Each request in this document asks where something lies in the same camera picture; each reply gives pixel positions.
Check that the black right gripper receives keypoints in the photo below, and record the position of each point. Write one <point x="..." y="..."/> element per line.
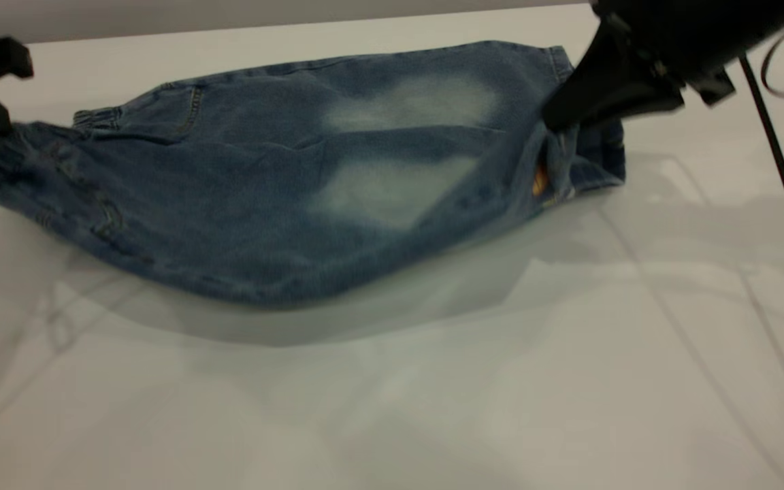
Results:
<point x="691" y="34"/>

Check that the blue denim shorts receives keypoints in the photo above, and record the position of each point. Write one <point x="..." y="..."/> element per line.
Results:
<point x="229" y="204"/>

